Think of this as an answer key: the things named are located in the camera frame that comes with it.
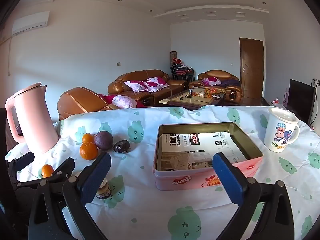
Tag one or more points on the brown leather armchair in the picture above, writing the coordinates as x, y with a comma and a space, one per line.
80, 100
215, 73

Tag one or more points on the white air conditioner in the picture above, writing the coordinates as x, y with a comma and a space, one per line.
30, 22

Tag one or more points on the cardboard box with bottle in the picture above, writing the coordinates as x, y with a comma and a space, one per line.
185, 180

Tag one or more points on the purple passion fruit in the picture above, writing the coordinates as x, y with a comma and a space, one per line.
103, 140

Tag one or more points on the pink electric kettle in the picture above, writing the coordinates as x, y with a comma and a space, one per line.
35, 120

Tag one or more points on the black television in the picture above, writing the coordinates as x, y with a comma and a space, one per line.
298, 97

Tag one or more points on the dark wooden tv cabinet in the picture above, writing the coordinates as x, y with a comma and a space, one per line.
252, 101

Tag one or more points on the red plush toy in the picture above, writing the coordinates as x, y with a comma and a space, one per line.
177, 60

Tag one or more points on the white cartoon mug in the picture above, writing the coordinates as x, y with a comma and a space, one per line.
280, 132

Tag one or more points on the dark wrinkled passion fruit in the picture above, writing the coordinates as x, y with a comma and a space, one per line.
121, 146

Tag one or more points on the brown wooden door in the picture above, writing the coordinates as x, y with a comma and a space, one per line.
251, 67

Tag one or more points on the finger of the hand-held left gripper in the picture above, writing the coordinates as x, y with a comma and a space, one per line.
23, 160
63, 168

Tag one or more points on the small bottle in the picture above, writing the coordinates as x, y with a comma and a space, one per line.
105, 191

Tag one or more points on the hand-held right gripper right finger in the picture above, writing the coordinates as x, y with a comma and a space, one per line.
228, 180

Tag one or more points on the wall socket with plug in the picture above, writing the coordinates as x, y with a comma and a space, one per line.
317, 82

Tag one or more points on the small mandarin orange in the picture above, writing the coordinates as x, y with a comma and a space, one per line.
47, 170

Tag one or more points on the tall brown vase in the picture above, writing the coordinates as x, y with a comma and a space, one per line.
173, 55

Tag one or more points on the pink floral pillow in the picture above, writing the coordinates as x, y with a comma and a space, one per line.
122, 101

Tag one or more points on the printed paper leaflet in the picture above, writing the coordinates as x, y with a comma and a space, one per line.
190, 150

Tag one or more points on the stack of black chairs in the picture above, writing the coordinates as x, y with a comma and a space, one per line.
182, 73

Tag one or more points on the pile of oranges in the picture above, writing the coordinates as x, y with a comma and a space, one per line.
210, 91

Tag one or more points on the white magenta floral pillow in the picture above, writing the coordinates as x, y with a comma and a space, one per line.
156, 82
136, 85
211, 81

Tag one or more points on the brown leather sofa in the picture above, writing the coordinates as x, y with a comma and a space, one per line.
140, 76

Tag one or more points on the wooden coffee table with items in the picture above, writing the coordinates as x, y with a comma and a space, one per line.
192, 100

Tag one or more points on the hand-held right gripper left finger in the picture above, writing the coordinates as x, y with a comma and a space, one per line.
96, 177

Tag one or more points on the purple blanket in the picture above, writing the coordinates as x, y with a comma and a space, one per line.
230, 82

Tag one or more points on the white tablecloth with green clouds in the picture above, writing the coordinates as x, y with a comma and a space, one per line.
140, 205

